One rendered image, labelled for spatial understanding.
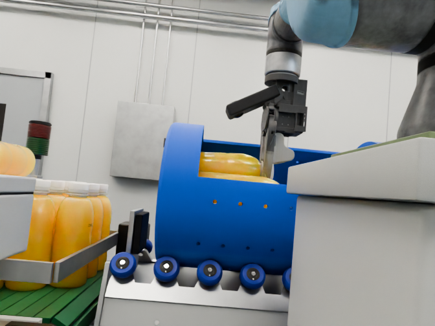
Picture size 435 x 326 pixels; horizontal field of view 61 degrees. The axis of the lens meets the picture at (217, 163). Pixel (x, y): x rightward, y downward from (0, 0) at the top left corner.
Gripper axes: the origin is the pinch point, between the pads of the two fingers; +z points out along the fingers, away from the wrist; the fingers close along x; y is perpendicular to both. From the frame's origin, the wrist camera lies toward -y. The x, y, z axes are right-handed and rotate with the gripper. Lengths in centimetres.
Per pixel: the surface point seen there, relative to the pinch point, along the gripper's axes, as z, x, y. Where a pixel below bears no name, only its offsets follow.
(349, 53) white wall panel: -167, 341, 143
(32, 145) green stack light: -3, 33, -63
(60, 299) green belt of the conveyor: 25.2, -11.9, -33.9
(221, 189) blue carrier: 4.3, -14.4, -9.1
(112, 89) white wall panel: -93, 335, -124
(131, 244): 16.2, -5.2, -24.3
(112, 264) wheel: 18.7, -11.4, -26.0
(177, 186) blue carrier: 4.5, -14.4, -16.3
